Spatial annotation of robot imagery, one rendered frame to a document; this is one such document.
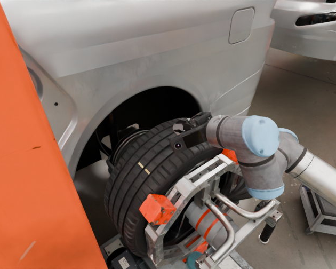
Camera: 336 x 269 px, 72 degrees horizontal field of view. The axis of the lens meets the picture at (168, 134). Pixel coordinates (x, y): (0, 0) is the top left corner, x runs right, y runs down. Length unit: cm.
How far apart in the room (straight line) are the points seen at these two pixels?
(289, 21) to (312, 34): 28
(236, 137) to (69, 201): 39
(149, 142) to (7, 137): 73
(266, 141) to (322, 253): 175
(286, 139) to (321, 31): 247
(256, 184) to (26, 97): 53
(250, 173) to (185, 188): 29
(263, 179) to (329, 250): 172
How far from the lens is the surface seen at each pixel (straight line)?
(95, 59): 81
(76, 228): 34
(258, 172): 59
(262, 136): 55
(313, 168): 73
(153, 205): 78
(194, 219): 103
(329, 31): 314
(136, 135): 120
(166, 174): 83
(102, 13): 81
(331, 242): 233
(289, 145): 72
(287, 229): 223
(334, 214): 204
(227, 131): 58
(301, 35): 314
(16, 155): 24
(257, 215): 94
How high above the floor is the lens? 177
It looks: 39 degrees down
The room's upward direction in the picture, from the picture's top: straight up
